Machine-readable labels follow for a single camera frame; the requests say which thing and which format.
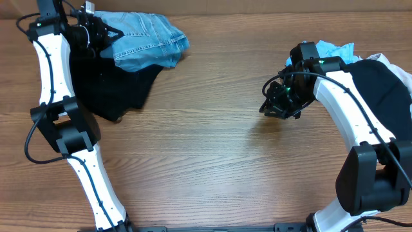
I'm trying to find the blue denim jeans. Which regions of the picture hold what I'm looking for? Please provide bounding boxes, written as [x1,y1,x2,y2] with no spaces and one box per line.
[95,11,190,72]

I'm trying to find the black sparkly knit garment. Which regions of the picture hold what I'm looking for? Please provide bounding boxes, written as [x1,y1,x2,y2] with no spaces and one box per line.
[70,54,163,122]

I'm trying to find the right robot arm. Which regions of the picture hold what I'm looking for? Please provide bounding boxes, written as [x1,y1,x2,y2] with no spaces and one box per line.
[260,42,411,231]

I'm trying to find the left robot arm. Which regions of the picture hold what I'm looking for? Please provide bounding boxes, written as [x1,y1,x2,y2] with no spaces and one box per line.
[25,0,134,231]

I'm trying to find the light blue printed t-shirt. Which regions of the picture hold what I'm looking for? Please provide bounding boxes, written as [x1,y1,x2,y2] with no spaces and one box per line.
[285,39,363,67]

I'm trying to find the plain black cloth garment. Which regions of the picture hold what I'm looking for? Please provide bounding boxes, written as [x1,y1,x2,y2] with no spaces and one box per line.
[346,60,411,140]

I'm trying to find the white cloth garment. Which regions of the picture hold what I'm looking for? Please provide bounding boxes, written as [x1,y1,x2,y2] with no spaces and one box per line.
[368,53,412,95]

